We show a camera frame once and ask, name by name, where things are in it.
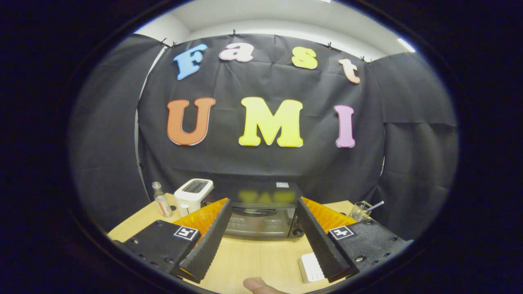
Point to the white toaster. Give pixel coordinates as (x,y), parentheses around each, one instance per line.
(192,198)

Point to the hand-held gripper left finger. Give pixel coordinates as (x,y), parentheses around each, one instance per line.
(212,241)

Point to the white rectangular dish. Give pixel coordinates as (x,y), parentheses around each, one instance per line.
(310,267)

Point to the black toaster oven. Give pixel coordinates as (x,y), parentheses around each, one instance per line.
(261,224)

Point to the metal utensil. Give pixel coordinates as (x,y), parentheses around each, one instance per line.
(376,205)

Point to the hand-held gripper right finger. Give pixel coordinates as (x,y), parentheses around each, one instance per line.
(318,241)

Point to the small glass bottle orange label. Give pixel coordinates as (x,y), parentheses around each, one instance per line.
(162,206)

